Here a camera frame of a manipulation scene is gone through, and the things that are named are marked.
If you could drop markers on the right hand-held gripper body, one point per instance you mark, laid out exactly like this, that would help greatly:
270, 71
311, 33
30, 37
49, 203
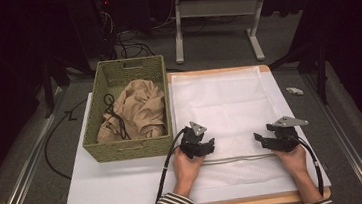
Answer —
286, 140

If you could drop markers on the green woven basket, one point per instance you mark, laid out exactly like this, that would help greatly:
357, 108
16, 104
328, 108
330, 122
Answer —
130, 151

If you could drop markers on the black metal stand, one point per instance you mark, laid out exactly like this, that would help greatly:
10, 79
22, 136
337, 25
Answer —
320, 68
49, 91

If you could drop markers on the person's right hand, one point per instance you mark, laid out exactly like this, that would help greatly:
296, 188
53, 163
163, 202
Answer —
293, 163

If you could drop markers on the white metal desk frame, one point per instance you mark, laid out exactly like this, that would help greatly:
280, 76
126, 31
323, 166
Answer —
216, 8

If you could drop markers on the small white floor object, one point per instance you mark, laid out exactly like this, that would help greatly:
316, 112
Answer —
294, 91

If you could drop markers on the metal floor rail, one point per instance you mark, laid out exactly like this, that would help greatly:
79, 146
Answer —
31, 163
342, 133

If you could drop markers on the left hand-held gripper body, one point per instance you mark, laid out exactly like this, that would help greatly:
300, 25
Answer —
191, 146

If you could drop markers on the person's left hand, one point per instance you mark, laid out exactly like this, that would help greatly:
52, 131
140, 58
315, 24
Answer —
187, 171

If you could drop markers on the white mesh laundry bag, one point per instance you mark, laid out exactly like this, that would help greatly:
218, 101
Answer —
222, 104

